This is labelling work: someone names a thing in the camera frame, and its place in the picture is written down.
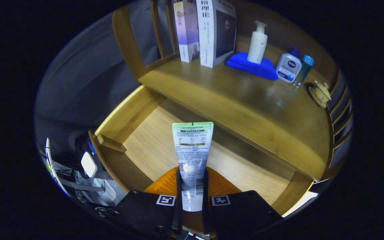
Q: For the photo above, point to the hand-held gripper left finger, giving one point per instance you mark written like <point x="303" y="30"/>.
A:
<point x="179" y="206"/>

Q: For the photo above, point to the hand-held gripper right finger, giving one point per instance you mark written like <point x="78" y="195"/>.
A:
<point x="205" y="210"/>

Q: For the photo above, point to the white and green tube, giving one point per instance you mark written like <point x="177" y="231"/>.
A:
<point x="192" y="156"/>

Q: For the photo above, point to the brown wooden drawer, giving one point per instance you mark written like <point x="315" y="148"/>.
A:
<point x="152" y="146"/>

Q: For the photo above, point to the brown wooden countertop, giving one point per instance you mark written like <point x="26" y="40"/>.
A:
<point x="245" y="106"/>

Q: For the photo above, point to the brown wooden cabinet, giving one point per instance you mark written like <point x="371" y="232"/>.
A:
<point x="128" y="43"/>

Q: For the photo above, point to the white flat surface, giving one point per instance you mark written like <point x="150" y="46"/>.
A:
<point x="298" y="203"/>

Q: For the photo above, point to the white rounded device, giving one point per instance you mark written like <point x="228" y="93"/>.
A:
<point x="88" y="164"/>

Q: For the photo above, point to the blue folded cloth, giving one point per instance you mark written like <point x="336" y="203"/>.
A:
<point x="252" y="66"/>

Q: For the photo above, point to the black backdrop cloth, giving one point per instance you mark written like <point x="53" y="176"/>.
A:
<point x="78" y="83"/>

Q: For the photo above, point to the yellow lidded teacup with saucer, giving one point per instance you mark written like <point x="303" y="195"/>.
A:
<point x="320" y="93"/>

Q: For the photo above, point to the white bottle with blue pump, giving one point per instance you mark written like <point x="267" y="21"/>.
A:
<point x="288" y="68"/>

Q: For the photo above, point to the slim teal bottle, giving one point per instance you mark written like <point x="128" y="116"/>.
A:
<point x="303" y="70"/>

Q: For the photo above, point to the purple book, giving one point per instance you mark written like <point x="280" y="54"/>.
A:
<point x="187" y="30"/>

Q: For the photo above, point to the thick white book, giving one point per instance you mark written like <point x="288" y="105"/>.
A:
<point x="217" y="33"/>

